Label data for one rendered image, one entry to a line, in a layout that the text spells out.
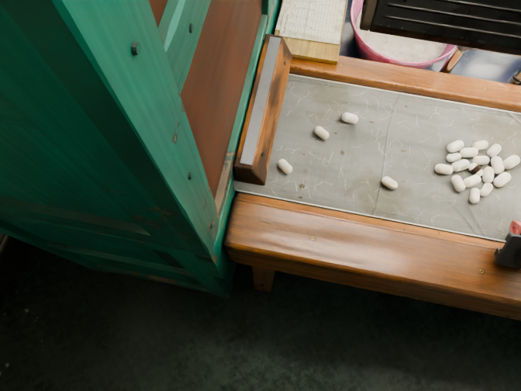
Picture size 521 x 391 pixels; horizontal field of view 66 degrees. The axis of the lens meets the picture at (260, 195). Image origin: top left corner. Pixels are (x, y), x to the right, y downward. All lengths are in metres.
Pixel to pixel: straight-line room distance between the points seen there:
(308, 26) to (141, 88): 0.75
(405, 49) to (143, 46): 0.85
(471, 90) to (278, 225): 0.52
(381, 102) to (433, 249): 0.34
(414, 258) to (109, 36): 0.68
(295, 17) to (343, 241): 0.52
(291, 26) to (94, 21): 0.79
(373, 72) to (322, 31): 0.15
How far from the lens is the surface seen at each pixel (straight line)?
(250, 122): 0.75
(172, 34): 0.33
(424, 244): 0.82
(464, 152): 0.93
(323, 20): 1.01
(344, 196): 0.83
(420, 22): 0.64
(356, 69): 0.96
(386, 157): 0.89
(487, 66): 1.19
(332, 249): 0.77
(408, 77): 0.97
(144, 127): 0.29
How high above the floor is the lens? 1.51
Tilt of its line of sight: 70 degrees down
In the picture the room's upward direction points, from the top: straight up
